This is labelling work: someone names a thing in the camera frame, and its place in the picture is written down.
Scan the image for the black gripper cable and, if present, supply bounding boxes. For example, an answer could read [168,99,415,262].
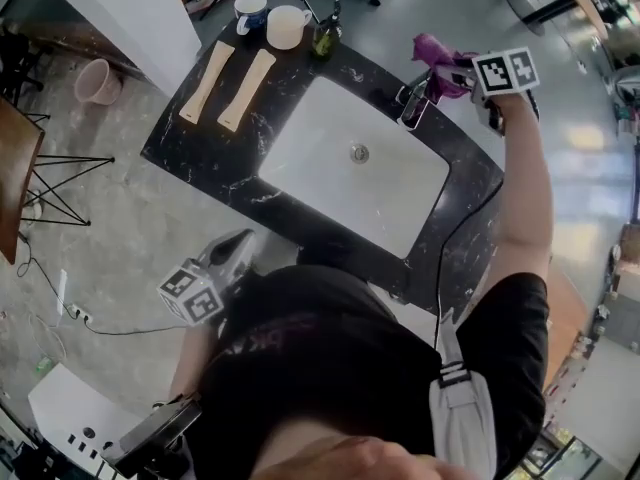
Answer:
[434,177,504,349]

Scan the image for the chrome faucet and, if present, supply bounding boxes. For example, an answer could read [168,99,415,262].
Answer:
[397,70,434,132]

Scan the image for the brown wooden table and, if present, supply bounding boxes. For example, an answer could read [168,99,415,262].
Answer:
[0,95,46,267]

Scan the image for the person's right forearm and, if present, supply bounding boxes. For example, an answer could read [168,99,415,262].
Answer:
[492,90,556,294]

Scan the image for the person's chin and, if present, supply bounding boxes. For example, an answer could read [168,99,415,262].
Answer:
[249,435,451,480]

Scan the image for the black marble vanity unit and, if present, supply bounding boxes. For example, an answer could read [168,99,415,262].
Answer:
[139,15,505,314]

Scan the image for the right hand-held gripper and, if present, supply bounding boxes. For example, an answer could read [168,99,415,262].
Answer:
[433,46,542,137]

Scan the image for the blue and white mug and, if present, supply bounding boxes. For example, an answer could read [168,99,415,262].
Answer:
[233,0,269,36]

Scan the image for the black wire table legs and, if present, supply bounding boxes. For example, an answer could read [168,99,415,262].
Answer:
[19,112,116,228]

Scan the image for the pink bucket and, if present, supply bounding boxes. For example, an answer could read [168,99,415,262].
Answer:
[74,58,124,105]

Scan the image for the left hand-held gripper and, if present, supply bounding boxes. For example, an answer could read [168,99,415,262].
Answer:
[157,229,256,327]

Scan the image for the person's left forearm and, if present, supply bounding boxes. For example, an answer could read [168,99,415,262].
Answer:
[169,320,221,399]

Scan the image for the grey shoulder bag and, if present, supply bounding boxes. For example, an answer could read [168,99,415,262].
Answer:
[428,307,499,480]

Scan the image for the person's black t-shirt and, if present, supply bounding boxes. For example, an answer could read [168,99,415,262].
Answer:
[187,265,549,480]

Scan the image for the white box with holes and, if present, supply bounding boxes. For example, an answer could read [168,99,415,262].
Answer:
[27,362,131,469]

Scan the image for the purple cloth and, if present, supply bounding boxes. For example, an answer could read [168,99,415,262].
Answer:
[412,32,476,104]

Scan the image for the beige mug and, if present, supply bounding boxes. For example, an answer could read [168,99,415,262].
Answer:
[266,5,314,50]

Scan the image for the dark green soap bottle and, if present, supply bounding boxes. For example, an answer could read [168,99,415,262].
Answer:
[312,0,344,62]

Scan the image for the black rectangular box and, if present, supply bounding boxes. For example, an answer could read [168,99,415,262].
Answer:
[99,392,204,479]

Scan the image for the white sink basin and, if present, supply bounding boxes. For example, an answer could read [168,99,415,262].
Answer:
[257,75,451,262]

